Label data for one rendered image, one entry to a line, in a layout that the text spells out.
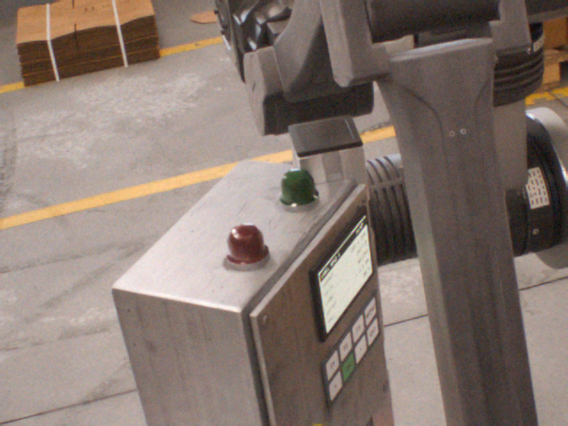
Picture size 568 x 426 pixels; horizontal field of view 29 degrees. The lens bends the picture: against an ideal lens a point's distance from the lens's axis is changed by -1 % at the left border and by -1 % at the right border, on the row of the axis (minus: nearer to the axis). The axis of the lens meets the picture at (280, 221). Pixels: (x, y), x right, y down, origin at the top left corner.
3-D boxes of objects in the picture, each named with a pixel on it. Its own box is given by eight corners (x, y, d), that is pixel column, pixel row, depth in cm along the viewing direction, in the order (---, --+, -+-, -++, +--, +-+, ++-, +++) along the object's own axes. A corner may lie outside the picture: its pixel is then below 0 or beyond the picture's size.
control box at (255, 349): (167, 510, 77) (106, 286, 68) (278, 366, 90) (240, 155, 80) (295, 548, 72) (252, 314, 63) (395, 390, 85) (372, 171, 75)
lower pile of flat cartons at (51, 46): (23, 89, 499) (11, 44, 488) (25, 48, 545) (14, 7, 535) (163, 59, 505) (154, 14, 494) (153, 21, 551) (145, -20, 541)
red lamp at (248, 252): (219, 268, 68) (213, 235, 66) (240, 245, 70) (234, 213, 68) (257, 274, 66) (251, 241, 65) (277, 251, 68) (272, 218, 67)
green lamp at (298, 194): (272, 209, 73) (268, 178, 72) (291, 190, 75) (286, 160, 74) (309, 215, 72) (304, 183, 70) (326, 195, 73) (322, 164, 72)
